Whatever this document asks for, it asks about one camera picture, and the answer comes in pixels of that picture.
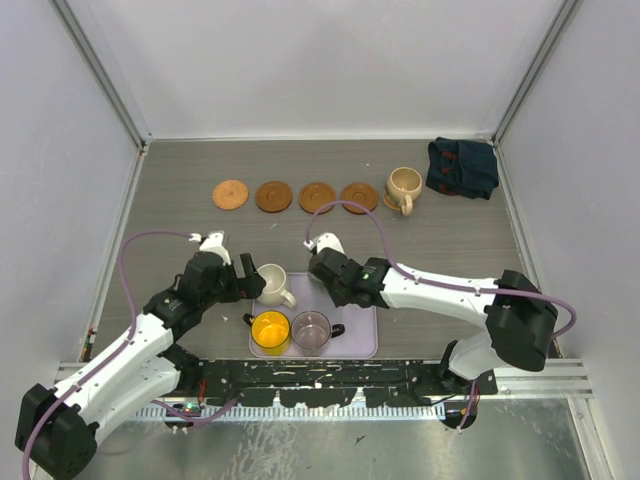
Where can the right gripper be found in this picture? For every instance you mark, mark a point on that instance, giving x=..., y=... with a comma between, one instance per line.
x=338, y=299

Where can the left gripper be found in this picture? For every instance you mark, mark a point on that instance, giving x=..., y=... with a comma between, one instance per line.
x=243, y=288

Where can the white ceramic mug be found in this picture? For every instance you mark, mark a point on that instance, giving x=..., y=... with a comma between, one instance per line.
x=277, y=290

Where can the clear purple glass mug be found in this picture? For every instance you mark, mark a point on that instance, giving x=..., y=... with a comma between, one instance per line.
x=312, y=332

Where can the yellow glass mug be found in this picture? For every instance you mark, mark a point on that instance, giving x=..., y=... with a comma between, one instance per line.
x=270, y=331

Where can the dark wooden coaster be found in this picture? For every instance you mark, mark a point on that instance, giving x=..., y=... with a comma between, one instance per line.
x=273, y=196
x=316, y=197
x=361, y=193

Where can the light cork coaster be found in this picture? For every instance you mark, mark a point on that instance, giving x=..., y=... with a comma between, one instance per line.
x=230, y=194
x=388, y=202

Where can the beige ceramic mug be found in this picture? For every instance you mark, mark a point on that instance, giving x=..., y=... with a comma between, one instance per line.
x=403, y=186

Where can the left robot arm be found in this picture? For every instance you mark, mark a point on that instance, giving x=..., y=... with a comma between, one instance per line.
x=60, y=428

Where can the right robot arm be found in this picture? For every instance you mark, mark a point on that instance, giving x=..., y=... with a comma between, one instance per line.
x=515, y=326

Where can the lavender plastic tray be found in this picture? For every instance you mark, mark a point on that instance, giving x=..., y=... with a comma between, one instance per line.
x=360, y=340

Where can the dark blue folded cloth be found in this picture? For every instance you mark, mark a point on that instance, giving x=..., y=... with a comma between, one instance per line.
x=462, y=168

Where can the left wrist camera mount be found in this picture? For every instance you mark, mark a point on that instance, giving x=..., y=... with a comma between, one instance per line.
x=213, y=242

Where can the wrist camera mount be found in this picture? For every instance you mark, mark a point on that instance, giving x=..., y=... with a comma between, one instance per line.
x=324, y=241
x=213, y=242

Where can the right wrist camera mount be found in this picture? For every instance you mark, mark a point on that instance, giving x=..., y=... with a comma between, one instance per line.
x=324, y=241

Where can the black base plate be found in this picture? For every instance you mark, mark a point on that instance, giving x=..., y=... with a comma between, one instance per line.
x=315, y=383

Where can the white slotted cable duct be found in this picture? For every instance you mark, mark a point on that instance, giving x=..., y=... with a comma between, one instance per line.
x=356, y=411

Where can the aluminium frame rail front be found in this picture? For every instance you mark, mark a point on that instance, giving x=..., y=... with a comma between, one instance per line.
x=558, y=378

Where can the aluminium frame post left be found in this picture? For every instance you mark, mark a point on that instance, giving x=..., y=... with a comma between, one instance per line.
x=97, y=68

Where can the aluminium frame post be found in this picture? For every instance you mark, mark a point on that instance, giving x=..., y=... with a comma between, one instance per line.
x=551, y=38
x=97, y=68

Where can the aluminium frame post right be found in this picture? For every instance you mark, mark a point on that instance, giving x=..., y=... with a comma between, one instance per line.
x=551, y=38

